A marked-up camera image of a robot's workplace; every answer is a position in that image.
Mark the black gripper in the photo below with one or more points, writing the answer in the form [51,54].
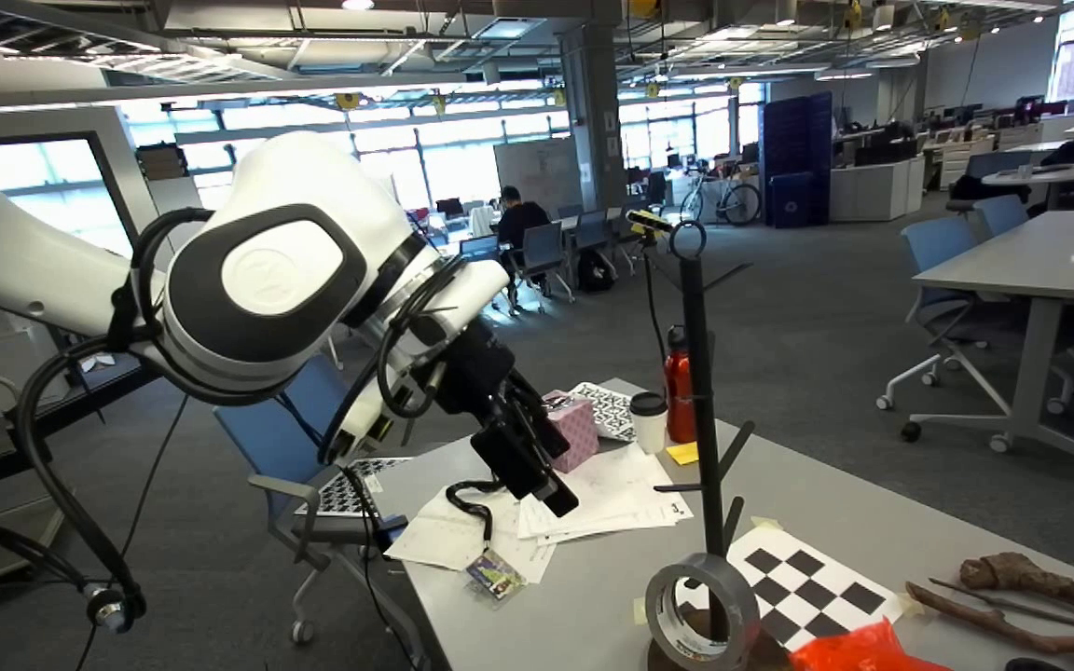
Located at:
[474,374]

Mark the gray masking tape roll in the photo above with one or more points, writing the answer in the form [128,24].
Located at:
[665,629]

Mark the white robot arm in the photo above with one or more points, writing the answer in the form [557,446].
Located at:
[276,274]

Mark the black stand with wooden base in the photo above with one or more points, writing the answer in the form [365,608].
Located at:
[701,413]

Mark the pink patterned tissue box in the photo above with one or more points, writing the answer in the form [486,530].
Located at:
[575,432]

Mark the black white AprilTag sheet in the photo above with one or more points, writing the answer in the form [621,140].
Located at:
[613,413]

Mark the white cup with black lid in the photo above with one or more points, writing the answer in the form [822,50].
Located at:
[649,432]

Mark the small colorful card packet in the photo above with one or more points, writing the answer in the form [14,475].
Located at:
[494,576]

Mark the yellow sticky notes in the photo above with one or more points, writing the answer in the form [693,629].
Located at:
[685,458]

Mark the red water bottle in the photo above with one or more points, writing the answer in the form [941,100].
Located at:
[679,398]

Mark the blue office chair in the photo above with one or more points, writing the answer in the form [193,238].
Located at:
[542,249]
[1001,214]
[264,442]
[941,281]

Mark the white gridded board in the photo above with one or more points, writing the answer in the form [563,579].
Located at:
[337,497]

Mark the person in black shirt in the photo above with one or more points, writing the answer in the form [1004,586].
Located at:
[516,225]

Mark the black white checkerboard sheet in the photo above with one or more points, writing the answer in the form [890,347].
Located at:
[818,563]

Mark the orange plastic bag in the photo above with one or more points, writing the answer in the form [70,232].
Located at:
[867,649]

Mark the blue cabinet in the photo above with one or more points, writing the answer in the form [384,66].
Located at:
[800,154]

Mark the white low cabinet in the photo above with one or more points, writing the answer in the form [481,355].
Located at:
[873,187]

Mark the thick brown wooden stick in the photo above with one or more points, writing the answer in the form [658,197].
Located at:
[1023,571]

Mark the thin brown wooden stick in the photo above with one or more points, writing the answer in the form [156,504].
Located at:
[1010,629]

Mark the small black object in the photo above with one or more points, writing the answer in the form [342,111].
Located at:
[1036,664]

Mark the large gray table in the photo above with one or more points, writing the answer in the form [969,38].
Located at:
[1059,256]

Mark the black camera on thin stand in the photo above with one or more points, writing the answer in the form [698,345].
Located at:
[647,225]

